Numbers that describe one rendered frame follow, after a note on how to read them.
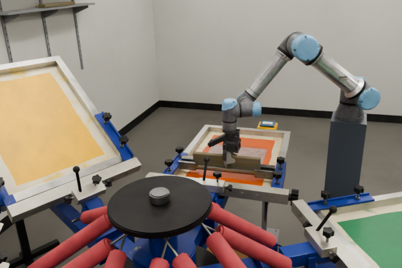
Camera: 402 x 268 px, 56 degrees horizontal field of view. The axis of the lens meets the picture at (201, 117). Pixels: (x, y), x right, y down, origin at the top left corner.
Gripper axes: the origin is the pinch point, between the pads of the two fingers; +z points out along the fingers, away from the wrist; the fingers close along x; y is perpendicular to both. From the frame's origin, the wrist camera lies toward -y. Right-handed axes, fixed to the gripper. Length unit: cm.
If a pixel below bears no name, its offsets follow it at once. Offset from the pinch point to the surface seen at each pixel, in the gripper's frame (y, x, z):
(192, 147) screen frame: -25.9, 22.7, 3.2
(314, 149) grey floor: 47, 253, 103
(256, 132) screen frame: 7, 57, 5
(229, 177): 2.1, -2.2, 6.8
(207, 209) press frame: 15, -85, -30
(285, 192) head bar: 32.5, -23.8, -1.6
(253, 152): 9.2, 31.5, 7.0
